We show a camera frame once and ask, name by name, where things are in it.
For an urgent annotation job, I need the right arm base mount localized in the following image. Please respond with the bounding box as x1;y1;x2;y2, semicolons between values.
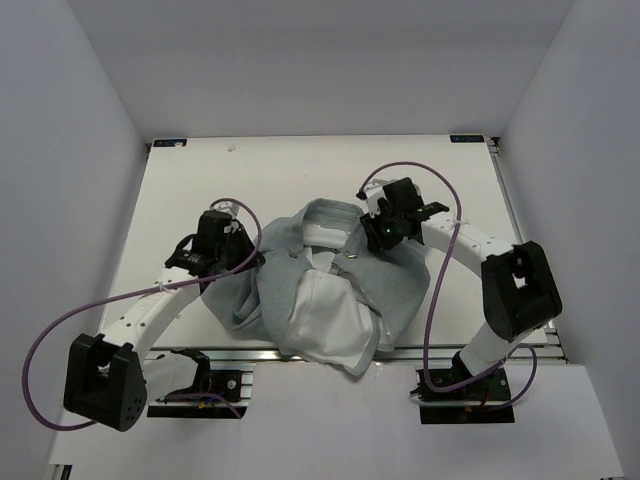
409;367;515;425

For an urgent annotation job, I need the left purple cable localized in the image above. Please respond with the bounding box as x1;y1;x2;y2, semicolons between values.
23;198;262;431

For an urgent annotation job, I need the grey zip-up jacket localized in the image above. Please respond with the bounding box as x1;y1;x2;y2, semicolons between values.
202;199;431;376

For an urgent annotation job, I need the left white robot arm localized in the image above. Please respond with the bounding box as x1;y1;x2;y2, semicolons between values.
63;199;263;432

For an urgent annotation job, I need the blue table label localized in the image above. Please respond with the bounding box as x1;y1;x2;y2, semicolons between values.
152;138;187;148
449;134;485;144

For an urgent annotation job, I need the purple cable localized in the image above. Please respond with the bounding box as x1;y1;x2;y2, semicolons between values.
23;198;262;431
355;160;540;412

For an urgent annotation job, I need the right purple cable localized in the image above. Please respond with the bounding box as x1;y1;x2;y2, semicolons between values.
355;160;540;412

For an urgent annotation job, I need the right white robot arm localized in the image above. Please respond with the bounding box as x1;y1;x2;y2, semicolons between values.
356;178;562;399

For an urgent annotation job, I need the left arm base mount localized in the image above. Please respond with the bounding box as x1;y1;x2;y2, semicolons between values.
143;349;253;420

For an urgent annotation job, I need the left blue table label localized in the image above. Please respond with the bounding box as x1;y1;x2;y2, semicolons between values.
152;138;187;148

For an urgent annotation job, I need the right blue table label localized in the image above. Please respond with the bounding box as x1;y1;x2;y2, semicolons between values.
449;134;485;144

